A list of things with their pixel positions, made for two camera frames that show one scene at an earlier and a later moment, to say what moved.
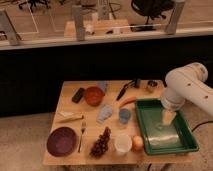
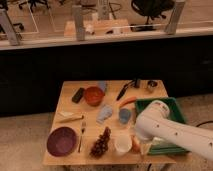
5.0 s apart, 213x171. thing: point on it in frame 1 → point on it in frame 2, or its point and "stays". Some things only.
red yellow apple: (137, 143) stays
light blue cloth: (106, 112) stays
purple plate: (61, 142) stays
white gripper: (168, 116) → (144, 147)
